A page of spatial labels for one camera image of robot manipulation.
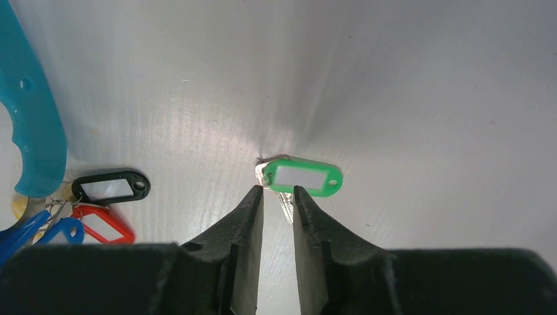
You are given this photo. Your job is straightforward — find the green tagged key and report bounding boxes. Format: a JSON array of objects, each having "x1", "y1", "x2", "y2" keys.
[{"x1": 255, "y1": 154, "x2": 344, "y2": 224}]

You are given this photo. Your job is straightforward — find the dark blue key tag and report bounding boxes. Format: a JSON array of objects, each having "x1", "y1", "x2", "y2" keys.
[{"x1": 1, "y1": 210, "x2": 85, "y2": 266}]

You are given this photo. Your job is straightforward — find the black key tag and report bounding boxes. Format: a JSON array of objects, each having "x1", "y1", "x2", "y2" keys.
[{"x1": 71, "y1": 170, "x2": 151, "y2": 206}]

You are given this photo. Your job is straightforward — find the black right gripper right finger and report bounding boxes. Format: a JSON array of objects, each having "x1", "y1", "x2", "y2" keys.
[{"x1": 294, "y1": 186, "x2": 556, "y2": 314}]

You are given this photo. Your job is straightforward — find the round key organizer with rings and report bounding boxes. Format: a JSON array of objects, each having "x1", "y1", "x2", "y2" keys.
[{"x1": 1, "y1": 1, "x2": 67, "y2": 198}]

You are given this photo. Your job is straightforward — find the yellow tagged key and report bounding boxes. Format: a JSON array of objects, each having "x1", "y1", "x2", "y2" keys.
[{"x1": 10, "y1": 194, "x2": 28, "y2": 220}]

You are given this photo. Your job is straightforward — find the red tagged key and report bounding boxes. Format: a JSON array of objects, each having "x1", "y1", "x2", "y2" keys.
[{"x1": 71, "y1": 203, "x2": 136, "y2": 244}]

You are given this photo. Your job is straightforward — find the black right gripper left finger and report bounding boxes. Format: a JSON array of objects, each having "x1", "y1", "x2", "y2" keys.
[{"x1": 1, "y1": 186, "x2": 263, "y2": 314}]

